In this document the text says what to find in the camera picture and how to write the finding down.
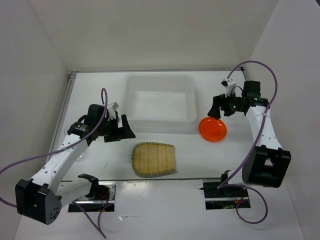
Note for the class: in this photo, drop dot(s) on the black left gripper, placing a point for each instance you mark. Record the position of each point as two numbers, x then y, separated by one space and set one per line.
121 133

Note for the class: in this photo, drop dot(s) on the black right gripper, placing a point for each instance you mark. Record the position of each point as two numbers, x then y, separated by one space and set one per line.
221 101

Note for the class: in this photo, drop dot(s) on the orange plastic plate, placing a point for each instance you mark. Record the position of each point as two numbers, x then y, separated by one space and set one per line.
212 130

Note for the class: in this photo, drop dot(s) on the woven bamboo tray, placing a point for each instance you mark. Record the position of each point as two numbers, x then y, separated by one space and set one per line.
152 159

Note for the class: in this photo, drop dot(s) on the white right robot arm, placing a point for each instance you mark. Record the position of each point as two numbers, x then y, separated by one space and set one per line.
267 162

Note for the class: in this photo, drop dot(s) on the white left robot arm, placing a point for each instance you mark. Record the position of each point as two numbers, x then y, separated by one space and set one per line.
42 197

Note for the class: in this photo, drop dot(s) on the translucent white plastic bin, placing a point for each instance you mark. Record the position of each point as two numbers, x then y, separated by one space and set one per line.
160 103

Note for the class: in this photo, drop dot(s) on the clear plastic cup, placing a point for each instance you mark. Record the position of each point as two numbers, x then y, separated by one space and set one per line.
73 145

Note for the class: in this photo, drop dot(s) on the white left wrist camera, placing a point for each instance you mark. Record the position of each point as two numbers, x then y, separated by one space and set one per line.
112 113

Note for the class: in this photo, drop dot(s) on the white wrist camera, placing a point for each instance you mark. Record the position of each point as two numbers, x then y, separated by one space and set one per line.
112 113
229 85

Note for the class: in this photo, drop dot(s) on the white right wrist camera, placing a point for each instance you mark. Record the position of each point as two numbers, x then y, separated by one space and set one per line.
229 85

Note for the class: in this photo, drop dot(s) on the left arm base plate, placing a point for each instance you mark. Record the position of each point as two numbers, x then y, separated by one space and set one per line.
103 201

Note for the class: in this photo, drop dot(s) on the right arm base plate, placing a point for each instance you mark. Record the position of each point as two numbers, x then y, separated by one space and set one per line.
223 198

